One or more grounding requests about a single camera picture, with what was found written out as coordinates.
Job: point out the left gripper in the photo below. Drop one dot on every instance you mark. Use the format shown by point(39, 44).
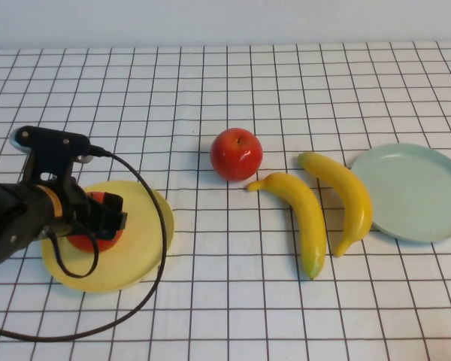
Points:
point(69, 205)

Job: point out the red apple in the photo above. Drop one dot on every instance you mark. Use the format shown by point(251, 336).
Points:
point(236, 154)
point(86, 242)

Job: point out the yellow banana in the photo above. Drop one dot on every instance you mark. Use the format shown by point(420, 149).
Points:
point(349, 192)
point(304, 210)

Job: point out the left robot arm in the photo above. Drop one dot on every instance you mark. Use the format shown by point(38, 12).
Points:
point(3, 210)

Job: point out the yellow round plate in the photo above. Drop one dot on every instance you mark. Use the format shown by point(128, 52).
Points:
point(143, 244)

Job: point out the light blue round plate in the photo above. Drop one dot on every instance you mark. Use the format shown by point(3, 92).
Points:
point(413, 195)

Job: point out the white grid-pattern tablecloth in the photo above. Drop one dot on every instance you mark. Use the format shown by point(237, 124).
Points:
point(285, 319)

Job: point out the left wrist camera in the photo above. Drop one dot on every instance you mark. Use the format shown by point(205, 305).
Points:
point(49, 141)

